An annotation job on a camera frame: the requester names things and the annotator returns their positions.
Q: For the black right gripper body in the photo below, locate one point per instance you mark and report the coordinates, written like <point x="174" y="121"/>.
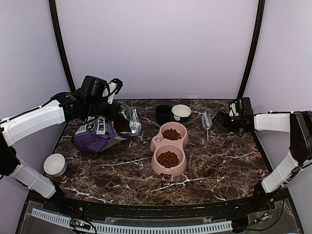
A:
<point x="230" y="124"/>

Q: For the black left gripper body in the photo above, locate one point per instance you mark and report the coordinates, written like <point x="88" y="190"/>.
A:
<point x="110" y="114"/>

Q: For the metal food scoop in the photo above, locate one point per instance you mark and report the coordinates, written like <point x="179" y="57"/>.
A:
<point x="206" y="123"/>

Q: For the purple pet food bag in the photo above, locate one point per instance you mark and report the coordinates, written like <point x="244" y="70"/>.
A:
<point x="97" y="133"/>

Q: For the pink double pet bowl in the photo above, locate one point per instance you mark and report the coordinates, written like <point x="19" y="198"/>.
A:
<point x="160" y="144"/>

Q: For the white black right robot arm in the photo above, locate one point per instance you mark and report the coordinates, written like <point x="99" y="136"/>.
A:
<point x="286" y="137"/>

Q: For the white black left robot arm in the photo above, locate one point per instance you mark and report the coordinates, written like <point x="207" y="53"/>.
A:
<point x="93" y="99"/>

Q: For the white ceramic pet bowl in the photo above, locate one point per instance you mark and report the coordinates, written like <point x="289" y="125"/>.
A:
<point x="181" y="113"/>

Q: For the brown kibble in bowl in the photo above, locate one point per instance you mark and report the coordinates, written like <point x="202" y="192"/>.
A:
<point x="171" y="134"/>

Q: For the dark green mug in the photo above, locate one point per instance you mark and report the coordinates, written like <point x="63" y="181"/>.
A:
<point x="163" y="114"/>

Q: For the white grey round bowl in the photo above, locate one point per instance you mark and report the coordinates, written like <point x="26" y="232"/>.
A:
<point x="55" y="165"/>

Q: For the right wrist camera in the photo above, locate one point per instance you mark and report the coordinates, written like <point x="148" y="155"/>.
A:
<point x="234" y="108"/>

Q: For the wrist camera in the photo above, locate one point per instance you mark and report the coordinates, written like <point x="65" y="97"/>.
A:
<point x="114" y="87"/>
<point x="234" y="108"/>

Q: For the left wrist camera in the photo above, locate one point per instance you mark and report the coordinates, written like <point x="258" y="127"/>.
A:
<point x="114" y="87"/>

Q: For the black front frame rail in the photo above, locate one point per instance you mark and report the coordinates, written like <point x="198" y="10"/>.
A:
<point x="233" y="209"/>

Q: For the grey slotted cable duct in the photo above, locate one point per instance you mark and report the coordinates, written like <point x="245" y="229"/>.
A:
<point x="131" y="226"/>

